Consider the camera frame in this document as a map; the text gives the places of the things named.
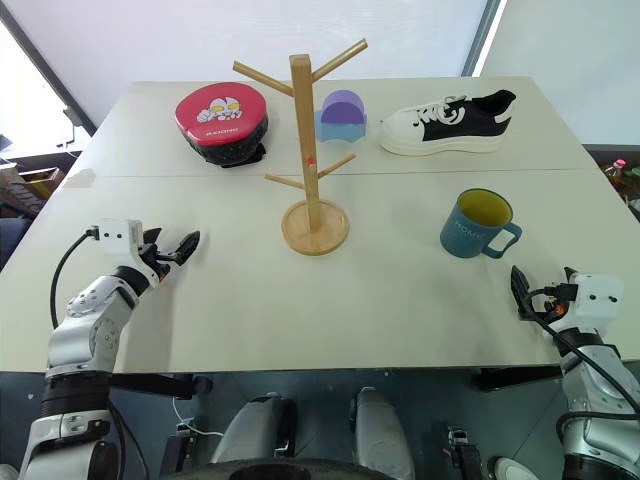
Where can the grey right robot leg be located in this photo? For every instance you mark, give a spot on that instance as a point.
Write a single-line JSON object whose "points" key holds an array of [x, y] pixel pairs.
{"points": [[382, 430]]}

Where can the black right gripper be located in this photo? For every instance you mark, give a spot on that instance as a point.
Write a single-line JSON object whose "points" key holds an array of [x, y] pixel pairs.
{"points": [[552, 300]]}

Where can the blue grey window frame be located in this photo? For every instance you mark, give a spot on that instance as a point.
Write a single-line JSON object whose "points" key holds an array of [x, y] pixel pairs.
{"points": [[481, 37]]}

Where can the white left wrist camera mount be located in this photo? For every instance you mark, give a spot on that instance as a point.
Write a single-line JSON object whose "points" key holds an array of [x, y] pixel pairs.
{"points": [[117, 235]]}

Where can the grey robot leg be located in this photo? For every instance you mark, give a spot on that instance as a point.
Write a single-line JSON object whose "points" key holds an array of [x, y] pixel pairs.
{"points": [[250, 430], [382, 430]]}

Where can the white and black sneaker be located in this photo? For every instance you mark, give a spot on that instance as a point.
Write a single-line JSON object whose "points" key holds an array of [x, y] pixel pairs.
{"points": [[450, 131]]}

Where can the wooden mug tree stand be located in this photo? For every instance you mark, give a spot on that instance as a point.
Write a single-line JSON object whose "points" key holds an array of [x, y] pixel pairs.
{"points": [[302, 125]]}

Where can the blue mug with yellow inside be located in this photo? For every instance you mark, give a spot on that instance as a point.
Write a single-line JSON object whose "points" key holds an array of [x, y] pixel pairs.
{"points": [[467, 235]]}

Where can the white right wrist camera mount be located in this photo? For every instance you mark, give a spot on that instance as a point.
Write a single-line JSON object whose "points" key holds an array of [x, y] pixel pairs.
{"points": [[597, 297]]}

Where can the red and black round case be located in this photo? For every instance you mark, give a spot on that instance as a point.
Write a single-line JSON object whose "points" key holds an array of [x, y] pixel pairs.
{"points": [[220, 117]]}

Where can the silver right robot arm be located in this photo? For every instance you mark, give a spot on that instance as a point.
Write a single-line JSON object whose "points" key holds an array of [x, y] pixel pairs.
{"points": [[597, 380]]}

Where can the dark rounded robot torso rim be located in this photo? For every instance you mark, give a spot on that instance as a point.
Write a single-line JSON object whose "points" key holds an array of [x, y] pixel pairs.
{"points": [[280, 470]]}

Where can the white round disc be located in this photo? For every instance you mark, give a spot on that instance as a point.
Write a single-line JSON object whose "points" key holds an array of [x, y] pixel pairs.
{"points": [[512, 470]]}

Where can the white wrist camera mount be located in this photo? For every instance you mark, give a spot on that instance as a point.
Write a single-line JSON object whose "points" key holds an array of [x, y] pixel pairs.
{"points": [[117, 235], [597, 297]]}

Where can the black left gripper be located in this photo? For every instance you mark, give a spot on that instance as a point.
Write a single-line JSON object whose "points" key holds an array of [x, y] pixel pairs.
{"points": [[156, 261]]}

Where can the bottle with pink cap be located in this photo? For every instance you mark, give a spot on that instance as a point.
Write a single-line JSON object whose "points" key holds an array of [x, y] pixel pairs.
{"points": [[618, 172]]}

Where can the black table frame bar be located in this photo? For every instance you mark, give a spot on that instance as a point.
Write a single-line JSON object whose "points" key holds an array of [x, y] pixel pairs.
{"points": [[515, 378], [160, 385]]}

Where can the wooden shelf with clutter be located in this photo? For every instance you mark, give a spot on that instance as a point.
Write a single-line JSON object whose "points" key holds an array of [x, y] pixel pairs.
{"points": [[27, 187]]}

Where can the black diagonal window frame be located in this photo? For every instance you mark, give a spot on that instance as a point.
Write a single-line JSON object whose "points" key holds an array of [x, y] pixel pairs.
{"points": [[47, 75]]}

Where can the grey left robot leg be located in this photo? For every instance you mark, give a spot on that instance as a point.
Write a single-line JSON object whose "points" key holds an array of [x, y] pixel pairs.
{"points": [[250, 430]]}

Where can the purple half-round foam block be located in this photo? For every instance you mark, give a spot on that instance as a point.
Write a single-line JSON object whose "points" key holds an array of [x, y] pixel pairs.
{"points": [[341, 107]]}

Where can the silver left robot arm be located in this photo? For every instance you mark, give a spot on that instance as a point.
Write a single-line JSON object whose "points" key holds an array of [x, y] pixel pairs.
{"points": [[82, 325]]}

